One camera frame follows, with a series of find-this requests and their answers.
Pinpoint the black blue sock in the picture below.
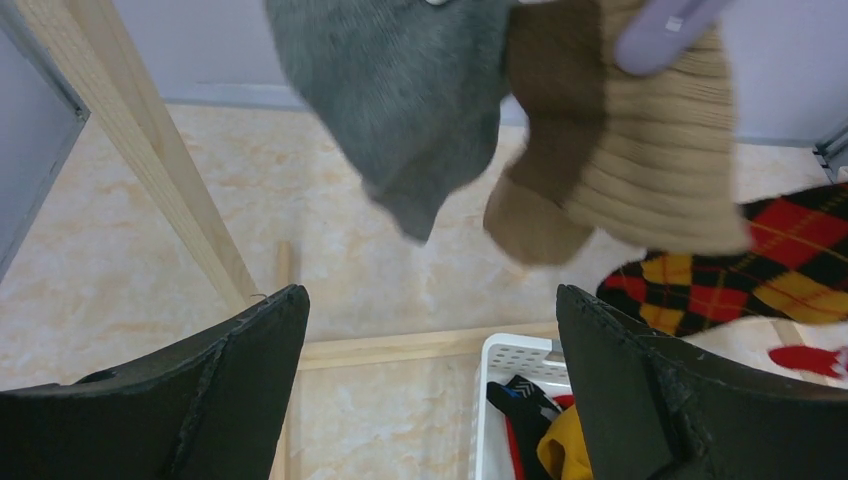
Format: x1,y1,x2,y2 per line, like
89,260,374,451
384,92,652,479
486,375,563,480

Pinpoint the purple plastic clothespin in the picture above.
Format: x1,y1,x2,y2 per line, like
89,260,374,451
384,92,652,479
614,0,731,76

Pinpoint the white plastic basket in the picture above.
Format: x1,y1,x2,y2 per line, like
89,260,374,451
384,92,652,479
468,333,573,479

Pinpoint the red white patterned sock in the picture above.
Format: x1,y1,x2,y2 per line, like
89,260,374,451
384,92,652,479
768,345,847,380

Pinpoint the wooden rack frame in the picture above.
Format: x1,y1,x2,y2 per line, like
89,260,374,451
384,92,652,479
17,1,847,479

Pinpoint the grey sock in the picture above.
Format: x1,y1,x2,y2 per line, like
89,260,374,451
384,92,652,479
265,0,512,243

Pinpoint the mustard striped sock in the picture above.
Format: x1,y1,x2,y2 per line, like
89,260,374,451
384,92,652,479
537,406,594,480

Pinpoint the argyle red yellow sock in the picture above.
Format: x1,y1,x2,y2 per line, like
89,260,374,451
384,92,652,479
596,183,847,337

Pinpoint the tan brown sock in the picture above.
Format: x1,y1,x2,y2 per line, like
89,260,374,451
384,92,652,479
483,1,750,266

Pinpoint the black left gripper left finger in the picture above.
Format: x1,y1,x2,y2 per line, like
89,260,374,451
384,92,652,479
1,285,310,479

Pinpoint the red character sock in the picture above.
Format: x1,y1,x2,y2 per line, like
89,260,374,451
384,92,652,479
504,417,551,480

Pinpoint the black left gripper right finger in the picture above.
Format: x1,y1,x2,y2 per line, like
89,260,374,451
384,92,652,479
556,285,847,479

